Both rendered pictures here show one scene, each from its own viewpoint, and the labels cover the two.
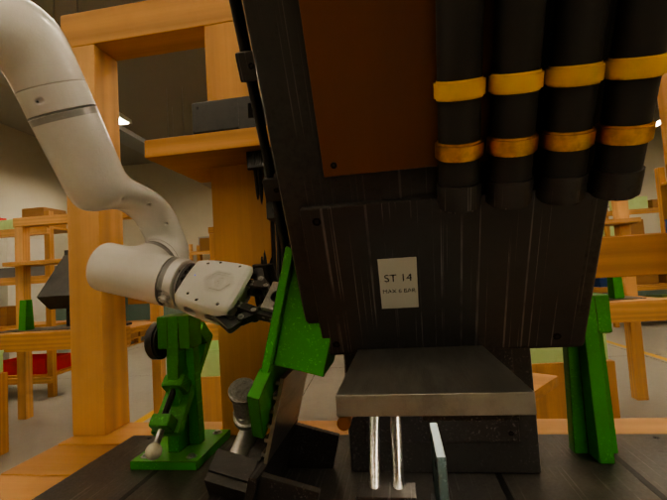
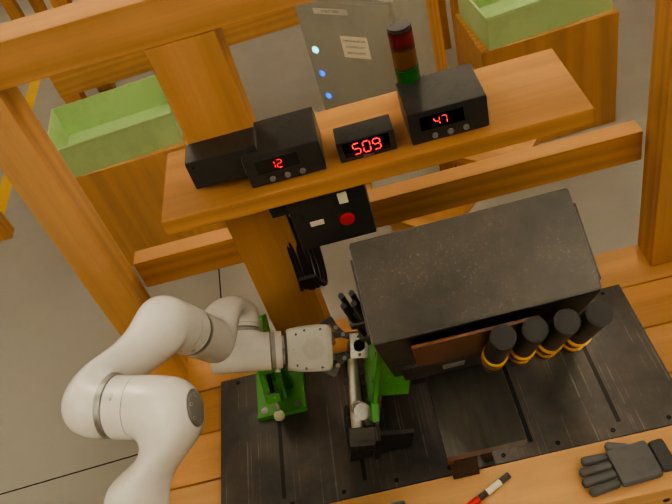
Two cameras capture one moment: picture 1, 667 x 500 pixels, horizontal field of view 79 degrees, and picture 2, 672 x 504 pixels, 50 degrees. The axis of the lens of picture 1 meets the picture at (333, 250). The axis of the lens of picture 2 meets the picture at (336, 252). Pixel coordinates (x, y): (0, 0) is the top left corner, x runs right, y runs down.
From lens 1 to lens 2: 1.25 m
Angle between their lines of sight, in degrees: 46
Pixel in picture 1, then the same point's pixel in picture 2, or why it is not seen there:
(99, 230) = (109, 261)
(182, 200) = not seen: outside the picture
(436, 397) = (488, 448)
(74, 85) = (204, 327)
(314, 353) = (401, 387)
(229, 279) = (319, 344)
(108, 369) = not seen: hidden behind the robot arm
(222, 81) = (193, 109)
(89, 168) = (222, 351)
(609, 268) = (591, 166)
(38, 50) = (188, 336)
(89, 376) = not seen: hidden behind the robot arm
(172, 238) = (249, 315)
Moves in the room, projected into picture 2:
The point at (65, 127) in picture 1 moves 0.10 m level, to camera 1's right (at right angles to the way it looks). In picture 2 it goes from (207, 349) to (259, 330)
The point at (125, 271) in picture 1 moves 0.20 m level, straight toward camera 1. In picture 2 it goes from (245, 366) to (304, 417)
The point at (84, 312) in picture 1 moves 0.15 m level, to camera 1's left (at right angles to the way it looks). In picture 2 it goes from (127, 320) to (71, 340)
